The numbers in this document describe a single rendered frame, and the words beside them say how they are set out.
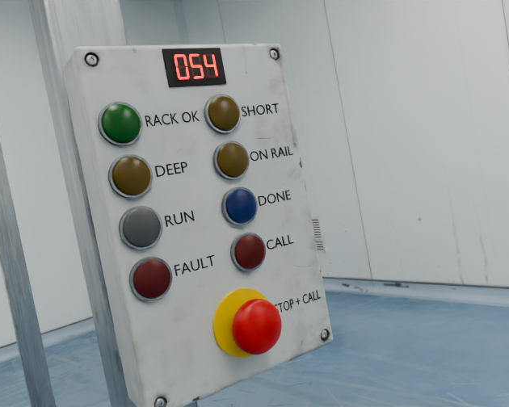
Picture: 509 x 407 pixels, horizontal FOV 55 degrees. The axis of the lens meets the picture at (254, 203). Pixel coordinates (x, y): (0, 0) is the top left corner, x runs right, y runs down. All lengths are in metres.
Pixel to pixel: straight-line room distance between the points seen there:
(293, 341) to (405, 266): 3.16
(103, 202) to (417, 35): 3.09
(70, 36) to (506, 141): 2.82
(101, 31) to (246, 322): 0.26
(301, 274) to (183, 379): 0.13
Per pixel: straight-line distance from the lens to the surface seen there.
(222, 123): 0.37
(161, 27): 5.09
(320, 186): 3.89
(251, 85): 0.40
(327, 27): 3.79
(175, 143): 0.36
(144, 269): 0.34
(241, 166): 0.38
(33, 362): 1.55
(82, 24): 0.43
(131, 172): 0.34
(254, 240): 0.38
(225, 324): 0.38
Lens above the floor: 1.00
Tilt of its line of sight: 3 degrees down
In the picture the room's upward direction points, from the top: 10 degrees counter-clockwise
